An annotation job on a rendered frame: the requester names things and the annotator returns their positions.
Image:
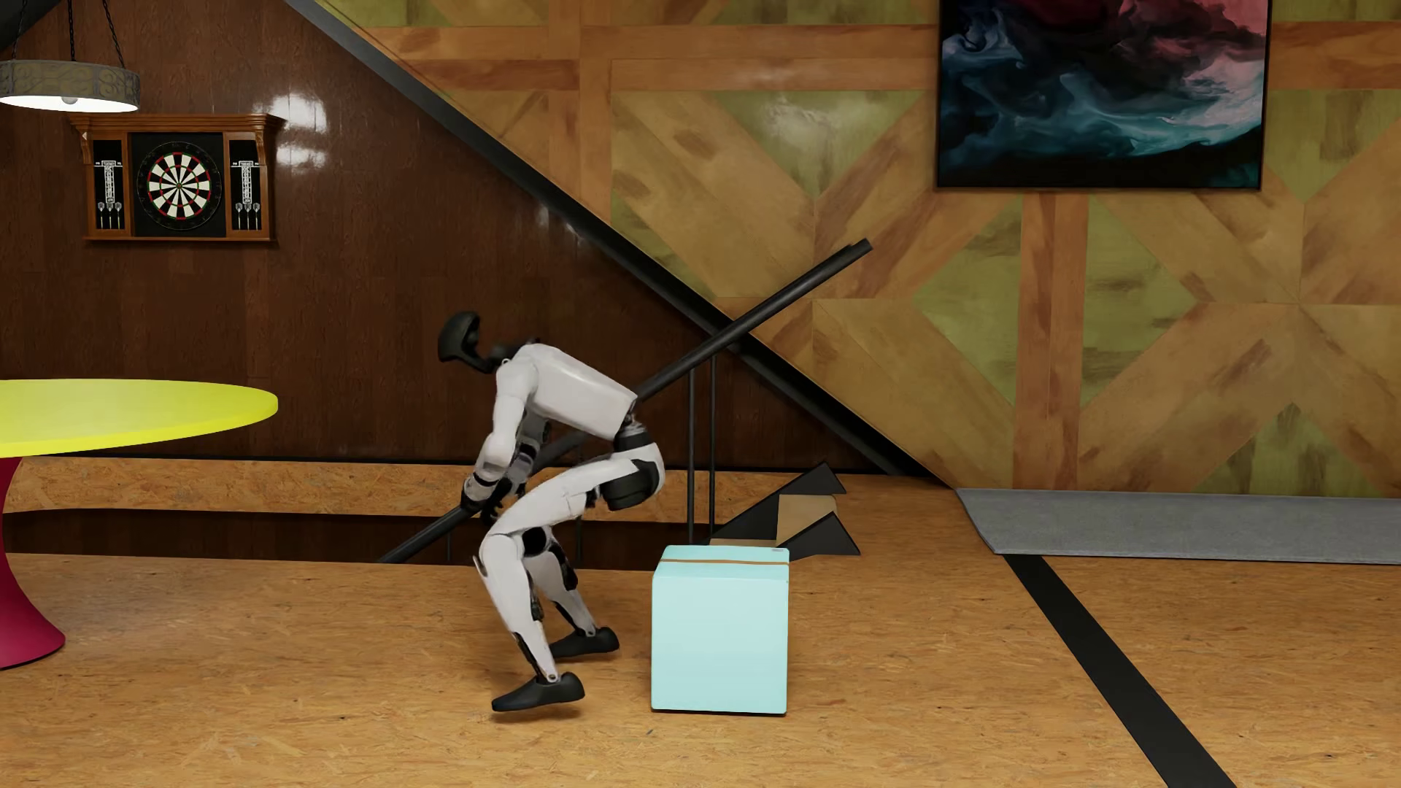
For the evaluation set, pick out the light teal box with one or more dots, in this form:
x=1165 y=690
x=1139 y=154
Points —
x=719 y=635

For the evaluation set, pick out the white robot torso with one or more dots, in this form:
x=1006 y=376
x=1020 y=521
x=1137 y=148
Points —
x=571 y=394

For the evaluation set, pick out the round dartboard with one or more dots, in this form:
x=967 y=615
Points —
x=178 y=185

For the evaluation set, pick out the wooden dartboard cabinet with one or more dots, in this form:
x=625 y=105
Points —
x=175 y=181

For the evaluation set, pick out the yellow round table magenta pedestal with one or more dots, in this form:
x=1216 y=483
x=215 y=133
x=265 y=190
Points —
x=120 y=414

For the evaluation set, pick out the white left robot leg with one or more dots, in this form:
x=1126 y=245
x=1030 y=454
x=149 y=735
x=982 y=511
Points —
x=523 y=547

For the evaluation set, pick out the white right robot leg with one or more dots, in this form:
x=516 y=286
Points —
x=564 y=591

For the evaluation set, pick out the grey floor rug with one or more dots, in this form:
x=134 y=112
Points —
x=1193 y=525

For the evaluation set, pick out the black robot head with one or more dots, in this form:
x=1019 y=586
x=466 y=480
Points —
x=461 y=337

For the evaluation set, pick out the black stair handrail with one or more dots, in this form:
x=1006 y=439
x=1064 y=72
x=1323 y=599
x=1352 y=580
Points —
x=755 y=312

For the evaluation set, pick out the dark abstract wall painting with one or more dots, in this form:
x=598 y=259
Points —
x=1100 y=93

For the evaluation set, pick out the black and wood stair steps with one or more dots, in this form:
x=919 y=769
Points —
x=805 y=514

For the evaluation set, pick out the dark robot hand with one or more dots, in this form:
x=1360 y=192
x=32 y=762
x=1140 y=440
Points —
x=479 y=500

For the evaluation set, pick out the grey pendant lamp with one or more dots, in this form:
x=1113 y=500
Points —
x=68 y=85

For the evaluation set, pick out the thin black baluster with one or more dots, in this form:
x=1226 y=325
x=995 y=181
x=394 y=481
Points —
x=692 y=460
x=713 y=449

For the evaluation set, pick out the white robot leg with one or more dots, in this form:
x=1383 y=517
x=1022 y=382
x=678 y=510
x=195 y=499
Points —
x=523 y=547
x=564 y=591

